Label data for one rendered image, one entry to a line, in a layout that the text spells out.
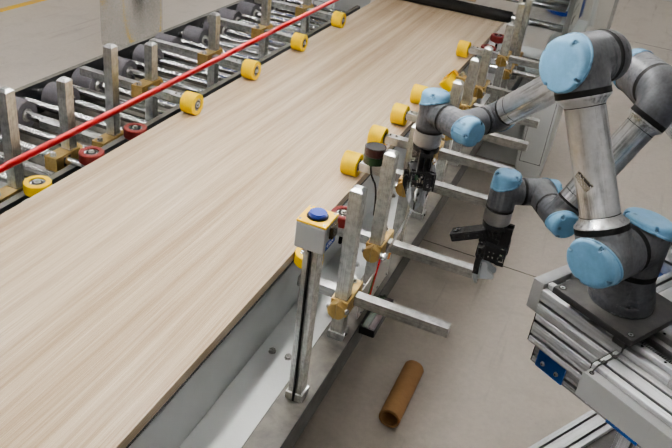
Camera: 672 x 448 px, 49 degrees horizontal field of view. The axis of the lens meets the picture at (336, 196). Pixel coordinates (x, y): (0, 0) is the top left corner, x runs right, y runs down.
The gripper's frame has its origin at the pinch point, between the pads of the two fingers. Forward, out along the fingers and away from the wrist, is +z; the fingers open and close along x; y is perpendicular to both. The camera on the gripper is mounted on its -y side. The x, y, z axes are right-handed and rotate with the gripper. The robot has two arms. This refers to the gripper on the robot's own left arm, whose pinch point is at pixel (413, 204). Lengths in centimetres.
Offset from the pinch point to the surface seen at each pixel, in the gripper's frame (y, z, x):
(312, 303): 50, 0, -25
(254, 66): -106, 4, -61
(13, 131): -11, -2, -119
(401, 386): -25, 93, 12
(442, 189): -21.9, 5.7, 11.0
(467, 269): 7.2, 15.0, 17.7
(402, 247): 0.3, 14.7, -1.0
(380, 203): 1.7, 0.0, -9.6
